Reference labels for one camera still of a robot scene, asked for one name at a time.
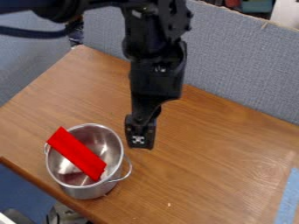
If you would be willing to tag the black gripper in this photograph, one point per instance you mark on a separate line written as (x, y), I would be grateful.
(156, 83)

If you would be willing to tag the red rectangular block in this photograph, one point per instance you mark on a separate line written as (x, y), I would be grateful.
(77, 153)

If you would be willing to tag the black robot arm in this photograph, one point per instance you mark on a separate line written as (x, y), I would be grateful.
(153, 26)

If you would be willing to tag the metal pot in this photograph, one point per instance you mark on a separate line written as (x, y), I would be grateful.
(104, 142)

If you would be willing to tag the grey fabric partition panel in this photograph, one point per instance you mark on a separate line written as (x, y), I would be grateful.
(242, 57)

